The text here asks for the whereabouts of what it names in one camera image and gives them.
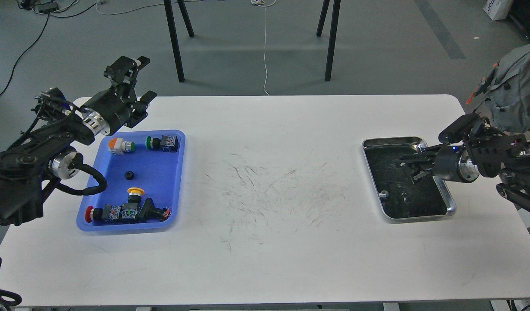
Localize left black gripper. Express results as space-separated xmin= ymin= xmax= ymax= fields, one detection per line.
xmin=81 ymin=56 xmax=157 ymax=136

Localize red push button switch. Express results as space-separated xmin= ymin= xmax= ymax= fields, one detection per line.
xmin=85 ymin=205 xmax=138 ymax=224

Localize right black stand legs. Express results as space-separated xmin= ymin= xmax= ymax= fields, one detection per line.
xmin=315 ymin=0 xmax=342 ymax=82

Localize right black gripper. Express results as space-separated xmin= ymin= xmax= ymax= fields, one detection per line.
xmin=395 ymin=145 xmax=480 ymax=183

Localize black floor cable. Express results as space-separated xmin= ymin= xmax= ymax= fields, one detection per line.
xmin=0 ymin=0 xmax=99 ymax=105

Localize left black stand legs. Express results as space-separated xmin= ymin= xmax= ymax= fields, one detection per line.
xmin=163 ymin=0 xmax=195 ymax=83

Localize orange push button switch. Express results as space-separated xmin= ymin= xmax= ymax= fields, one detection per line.
xmin=107 ymin=137 xmax=136 ymax=155

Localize green push button switch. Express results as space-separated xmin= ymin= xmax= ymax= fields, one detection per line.
xmin=145 ymin=135 xmax=179 ymax=152

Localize black stand legs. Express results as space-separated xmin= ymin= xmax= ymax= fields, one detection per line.
xmin=163 ymin=0 xmax=195 ymax=83
xmin=315 ymin=0 xmax=342 ymax=82

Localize black switch block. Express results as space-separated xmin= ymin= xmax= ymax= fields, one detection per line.
xmin=136 ymin=197 xmax=171 ymax=222

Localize grey backpack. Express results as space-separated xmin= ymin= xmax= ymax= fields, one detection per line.
xmin=465 ymin=43 xmax=530 ymax=133

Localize small black gear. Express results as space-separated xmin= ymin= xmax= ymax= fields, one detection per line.
xmin=124 ymin=171 xmax=135 ymax=180

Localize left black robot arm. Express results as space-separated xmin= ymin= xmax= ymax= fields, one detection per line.
xmin=0 ymin=56 xmax=156 ymax=226

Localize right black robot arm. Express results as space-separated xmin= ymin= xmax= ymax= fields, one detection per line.
xmin=395 ymin=114 xmax=530 ymax=212

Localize black power strip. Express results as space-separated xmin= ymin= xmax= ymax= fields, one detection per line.
xmin=32 ymin=1 xmax=60 ymax=14

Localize white hanging cord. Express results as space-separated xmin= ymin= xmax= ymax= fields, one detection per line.
xmin=250 ymin=0 xmax=278 ymax=96

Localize yellow push button switch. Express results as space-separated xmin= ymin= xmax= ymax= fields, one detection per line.
xmin=127 ymin=187 xmax=146 ymax=205

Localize metal tray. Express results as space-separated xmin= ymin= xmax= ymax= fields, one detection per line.
xmin=362 ymin=136 xmax=457 ymax=223

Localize blue plastic tray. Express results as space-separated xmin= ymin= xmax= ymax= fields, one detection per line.
xmin=77 ymin=130 xmax=185 ymax=232

